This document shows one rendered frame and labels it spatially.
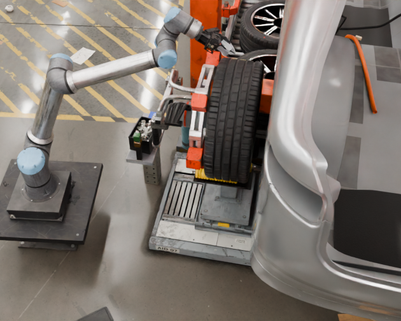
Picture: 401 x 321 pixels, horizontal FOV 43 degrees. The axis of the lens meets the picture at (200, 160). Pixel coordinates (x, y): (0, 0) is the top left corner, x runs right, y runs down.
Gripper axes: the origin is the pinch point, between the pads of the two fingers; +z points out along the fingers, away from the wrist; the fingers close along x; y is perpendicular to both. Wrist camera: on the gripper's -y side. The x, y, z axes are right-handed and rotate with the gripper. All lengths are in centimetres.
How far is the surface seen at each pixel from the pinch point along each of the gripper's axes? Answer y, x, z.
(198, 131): 27.0, -33.4, 4.6
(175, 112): 20.7, -35.0, -9.3
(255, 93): 16.4, -4.4, 18.1
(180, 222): 8, -118, 37
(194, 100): 24.6, -20.1, -5.8
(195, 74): -46, -50, -2
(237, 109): 23.0, -13.1, 14.0
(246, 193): -9, -84, 62
